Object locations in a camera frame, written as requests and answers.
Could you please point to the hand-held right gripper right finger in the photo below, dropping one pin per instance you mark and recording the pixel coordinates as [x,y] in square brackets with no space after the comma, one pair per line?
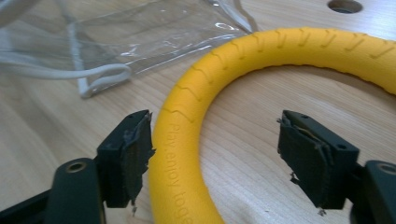
[314,161]

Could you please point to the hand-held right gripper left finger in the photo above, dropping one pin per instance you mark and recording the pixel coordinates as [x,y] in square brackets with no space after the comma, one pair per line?
[124,161]

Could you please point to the clear plastic bag white trim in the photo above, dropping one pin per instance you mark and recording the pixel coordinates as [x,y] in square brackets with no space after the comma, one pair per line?
[102,43]

